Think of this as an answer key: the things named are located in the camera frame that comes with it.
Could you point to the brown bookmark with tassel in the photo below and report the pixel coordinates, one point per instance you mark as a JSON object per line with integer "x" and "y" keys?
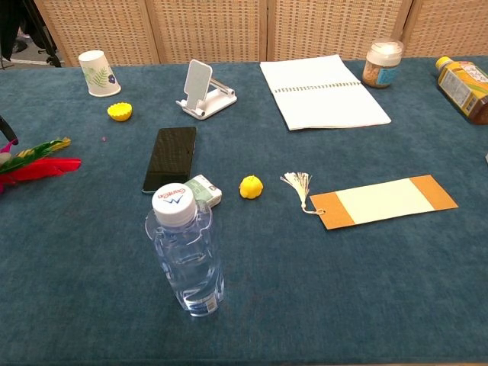
{"x": 381, "y": 202}

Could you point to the small yellow ball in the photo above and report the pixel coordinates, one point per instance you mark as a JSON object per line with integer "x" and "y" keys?
{"x": 251, "y": 187}

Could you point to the blue table cloth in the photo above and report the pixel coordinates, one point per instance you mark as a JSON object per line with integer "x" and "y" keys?
{"x": 305, "y": 286}

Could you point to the yellow capped tea bottle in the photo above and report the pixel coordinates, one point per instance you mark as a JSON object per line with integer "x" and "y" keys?
{"x": 463, "y": 89}

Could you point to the white lidded snack jar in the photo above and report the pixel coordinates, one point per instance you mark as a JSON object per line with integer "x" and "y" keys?
{"x": 382, "y": 63}

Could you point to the green playing card box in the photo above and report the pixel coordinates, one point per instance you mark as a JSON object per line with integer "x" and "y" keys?
{"x": 207, "y": 190}

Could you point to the clear water bottle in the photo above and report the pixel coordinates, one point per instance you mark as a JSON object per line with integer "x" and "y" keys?
{"x": 187, "y": 251}

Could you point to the yellow fluted cap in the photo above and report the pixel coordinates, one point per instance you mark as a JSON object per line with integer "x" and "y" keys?
{"x": 120, "y": 112}

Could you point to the white spiral notebook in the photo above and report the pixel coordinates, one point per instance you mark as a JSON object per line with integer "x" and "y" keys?
{"x": 324, "y": 95}

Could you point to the white phone stand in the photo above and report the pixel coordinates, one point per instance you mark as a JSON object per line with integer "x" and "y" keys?
{"x": 204, "y": 93}

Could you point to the woven folding screen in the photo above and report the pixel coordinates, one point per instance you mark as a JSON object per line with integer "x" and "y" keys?
{"x": 228, "y": 30}

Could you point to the black smartphone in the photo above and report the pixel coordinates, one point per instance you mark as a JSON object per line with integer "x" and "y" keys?
{"x": 169, "y": 158}

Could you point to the black tripod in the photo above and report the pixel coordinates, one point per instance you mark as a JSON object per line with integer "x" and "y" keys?
{"x": 43, "y": 38}

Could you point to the colorful feather shuttlecock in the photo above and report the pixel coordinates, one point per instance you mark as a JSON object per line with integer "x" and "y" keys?
{"x": 42, "y": 165}

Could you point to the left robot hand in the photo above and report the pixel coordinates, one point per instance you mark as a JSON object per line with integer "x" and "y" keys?
{"x": 8, "y": 129}

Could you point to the white paper cup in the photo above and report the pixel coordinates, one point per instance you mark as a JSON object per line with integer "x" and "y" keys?
{"x": 99, "y": 74}

